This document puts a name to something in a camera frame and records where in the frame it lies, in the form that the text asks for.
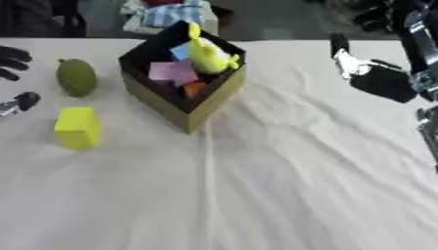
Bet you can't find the pile of folded cloths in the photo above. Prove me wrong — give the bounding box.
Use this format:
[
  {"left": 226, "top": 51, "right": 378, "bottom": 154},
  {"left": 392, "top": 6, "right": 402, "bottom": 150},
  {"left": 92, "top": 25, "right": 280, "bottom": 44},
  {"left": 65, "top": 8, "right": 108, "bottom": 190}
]
[{"left": 117, "top": 0, "right": 221, "bottom": 36}]

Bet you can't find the purple block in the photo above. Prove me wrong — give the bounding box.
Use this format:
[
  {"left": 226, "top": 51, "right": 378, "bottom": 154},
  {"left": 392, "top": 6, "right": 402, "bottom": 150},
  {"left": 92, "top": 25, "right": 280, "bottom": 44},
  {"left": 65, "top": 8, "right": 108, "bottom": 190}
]
[{"left": 147, "top": 58, "right": 200, "bottom": 88}]

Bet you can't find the green toy fruit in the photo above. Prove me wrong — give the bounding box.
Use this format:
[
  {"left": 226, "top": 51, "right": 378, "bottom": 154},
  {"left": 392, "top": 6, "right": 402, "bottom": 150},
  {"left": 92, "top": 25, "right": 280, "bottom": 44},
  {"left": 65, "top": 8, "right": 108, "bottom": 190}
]
[{"left": 55, "top": 58, "right": 100, "bottom": 99}]

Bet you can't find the dark chair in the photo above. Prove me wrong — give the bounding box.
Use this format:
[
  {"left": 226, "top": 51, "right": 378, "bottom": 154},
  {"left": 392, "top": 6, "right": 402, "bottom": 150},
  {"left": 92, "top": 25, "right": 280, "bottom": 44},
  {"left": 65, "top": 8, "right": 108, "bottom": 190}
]
[{"left": 0, "top": 0, "right": 89, "bottom": 38}]

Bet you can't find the tan cardboard box black inside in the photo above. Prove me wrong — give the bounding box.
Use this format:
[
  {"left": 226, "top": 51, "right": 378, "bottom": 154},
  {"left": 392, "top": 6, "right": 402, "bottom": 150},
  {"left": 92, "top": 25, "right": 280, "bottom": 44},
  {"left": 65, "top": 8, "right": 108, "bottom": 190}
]
[{"left": 116, "top": 20, "right": 248, "bottom": 135}]

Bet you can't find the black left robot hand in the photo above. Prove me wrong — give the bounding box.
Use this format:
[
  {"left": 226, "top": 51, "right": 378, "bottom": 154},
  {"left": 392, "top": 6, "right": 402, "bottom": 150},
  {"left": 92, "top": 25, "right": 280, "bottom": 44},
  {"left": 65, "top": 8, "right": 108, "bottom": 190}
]
[{"left": 0, "top": 45, "right": 43, "bottom": 117}]

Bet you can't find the orange block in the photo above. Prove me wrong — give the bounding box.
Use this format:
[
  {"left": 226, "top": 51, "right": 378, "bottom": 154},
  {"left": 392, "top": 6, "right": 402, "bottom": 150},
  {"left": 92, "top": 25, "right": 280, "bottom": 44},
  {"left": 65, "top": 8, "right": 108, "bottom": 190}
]
[{"left": 181, "top": 81, "right": 209, "bottom": 100}]

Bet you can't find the yellow-green soft toy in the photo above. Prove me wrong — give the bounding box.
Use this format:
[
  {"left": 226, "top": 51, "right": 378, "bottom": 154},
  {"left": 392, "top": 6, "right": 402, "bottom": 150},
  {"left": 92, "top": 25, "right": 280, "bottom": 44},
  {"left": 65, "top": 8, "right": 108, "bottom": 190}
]
[{"left": 186, "top": 21, "right": 243, "bottom": 76}]

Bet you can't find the yellow block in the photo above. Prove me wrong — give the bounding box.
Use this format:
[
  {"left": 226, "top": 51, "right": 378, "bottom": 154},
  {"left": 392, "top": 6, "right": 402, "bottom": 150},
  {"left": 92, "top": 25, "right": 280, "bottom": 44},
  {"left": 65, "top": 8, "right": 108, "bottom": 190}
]
[{"left": 53, "top": 105, "right": 103, "bottom": 150}]

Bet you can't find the blue block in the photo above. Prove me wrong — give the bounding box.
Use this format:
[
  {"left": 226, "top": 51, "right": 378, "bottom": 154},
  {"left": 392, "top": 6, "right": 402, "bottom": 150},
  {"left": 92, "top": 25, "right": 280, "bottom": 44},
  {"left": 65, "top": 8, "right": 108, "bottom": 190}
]
[{"left": 167, "top": 42, "right": 192, "bottom": 62}]

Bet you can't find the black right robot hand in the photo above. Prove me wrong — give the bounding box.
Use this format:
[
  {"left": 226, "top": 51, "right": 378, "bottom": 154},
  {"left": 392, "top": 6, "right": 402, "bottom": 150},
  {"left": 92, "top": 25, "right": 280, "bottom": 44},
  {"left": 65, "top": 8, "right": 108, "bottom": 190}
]
[{"left": 328, "top": 32, "right": 421, "bottom": 104}]

